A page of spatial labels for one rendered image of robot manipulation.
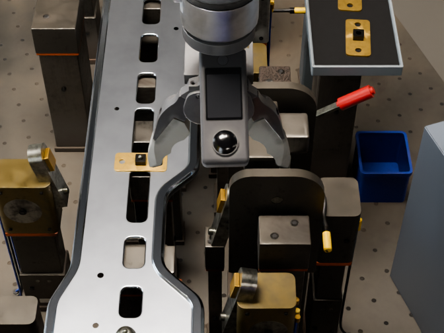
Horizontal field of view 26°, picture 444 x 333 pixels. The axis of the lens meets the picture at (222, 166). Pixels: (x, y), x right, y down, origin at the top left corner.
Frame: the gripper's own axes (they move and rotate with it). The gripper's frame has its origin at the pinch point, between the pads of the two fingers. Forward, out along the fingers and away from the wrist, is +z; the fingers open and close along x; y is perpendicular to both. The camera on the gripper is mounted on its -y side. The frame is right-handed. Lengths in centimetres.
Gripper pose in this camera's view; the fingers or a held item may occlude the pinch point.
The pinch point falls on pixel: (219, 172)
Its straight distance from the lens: 106.3
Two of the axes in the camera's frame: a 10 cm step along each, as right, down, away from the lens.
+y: 0.0, -7.6, 6.5
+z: 0.0, 6.5, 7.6
